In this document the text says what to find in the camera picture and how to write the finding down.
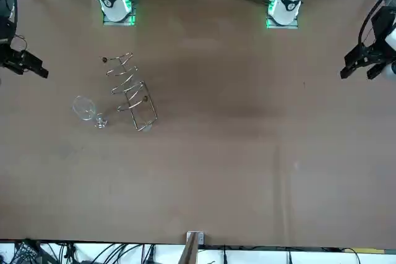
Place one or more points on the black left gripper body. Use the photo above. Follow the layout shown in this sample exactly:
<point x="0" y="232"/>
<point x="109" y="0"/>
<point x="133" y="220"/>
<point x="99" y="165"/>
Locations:
<point x="382" y="21"/>

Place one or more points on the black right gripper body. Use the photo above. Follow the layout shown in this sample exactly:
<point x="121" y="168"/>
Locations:
<point x="10" y="58"/>

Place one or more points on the clear glass goblet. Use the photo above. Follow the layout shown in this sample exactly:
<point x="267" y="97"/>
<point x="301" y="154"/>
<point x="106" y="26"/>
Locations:
<point x="83" y="108"/>

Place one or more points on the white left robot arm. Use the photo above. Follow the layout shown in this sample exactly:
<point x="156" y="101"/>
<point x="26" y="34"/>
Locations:
<point x="287" y="1"/>

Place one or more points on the black power strip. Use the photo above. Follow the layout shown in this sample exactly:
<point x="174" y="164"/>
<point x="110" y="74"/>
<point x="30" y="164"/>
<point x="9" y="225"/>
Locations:
<point x="29" y="250"/>

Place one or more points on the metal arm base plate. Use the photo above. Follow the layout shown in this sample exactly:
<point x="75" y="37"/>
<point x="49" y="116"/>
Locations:
<point x="130" y="23"/>
<point x="272" y="25"/>

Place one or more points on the aluminium camera mount post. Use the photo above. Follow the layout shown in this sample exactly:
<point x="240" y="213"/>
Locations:
<point x="193" y="245"/>

